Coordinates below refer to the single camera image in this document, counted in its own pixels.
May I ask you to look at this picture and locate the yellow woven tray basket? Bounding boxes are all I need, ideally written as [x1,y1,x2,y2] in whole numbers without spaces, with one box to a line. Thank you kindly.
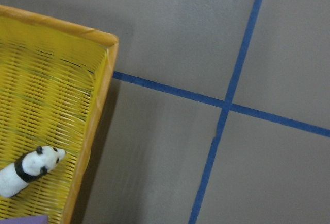
[1,6,119,223]

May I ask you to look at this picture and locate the panda figurine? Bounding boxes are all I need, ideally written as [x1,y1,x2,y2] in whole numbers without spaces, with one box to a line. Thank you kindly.
[1,146,67,198]

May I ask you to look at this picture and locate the purple foam cube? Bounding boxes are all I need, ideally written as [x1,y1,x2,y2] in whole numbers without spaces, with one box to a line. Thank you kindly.
[1,215,49,224]

